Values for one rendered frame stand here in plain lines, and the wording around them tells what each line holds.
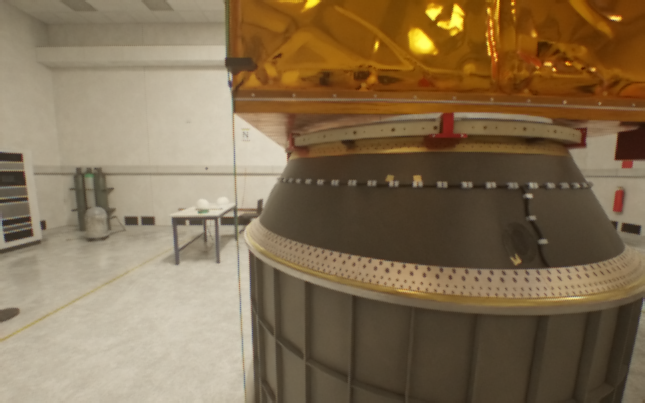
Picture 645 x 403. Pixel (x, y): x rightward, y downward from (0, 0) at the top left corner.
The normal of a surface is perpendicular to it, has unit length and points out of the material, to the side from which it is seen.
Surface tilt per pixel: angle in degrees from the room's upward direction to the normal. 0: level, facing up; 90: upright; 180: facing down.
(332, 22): 88
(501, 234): 62
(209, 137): 90
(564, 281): 43
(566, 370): 90
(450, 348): 90
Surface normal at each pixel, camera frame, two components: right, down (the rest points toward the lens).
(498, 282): -0.05, -0.65
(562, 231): 0.18, -0.36
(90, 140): 0.04, 0.12
